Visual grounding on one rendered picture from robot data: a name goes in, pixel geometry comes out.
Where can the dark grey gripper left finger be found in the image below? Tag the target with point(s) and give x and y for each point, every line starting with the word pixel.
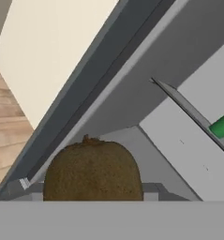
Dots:
pixel 35 190

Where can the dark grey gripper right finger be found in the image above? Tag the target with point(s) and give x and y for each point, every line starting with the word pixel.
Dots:
pixel 151 190

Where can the brown kiwi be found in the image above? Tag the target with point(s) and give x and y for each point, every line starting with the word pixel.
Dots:
pixel 93 172

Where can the grey fridge shelf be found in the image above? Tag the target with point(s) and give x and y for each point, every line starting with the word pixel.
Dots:
pixel 191 111

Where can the green beer bottle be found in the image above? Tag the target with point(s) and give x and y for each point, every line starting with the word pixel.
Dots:
pixel 222 125

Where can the cream cabinet side panel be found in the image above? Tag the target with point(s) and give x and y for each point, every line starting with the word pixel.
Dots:
pixel 51 53

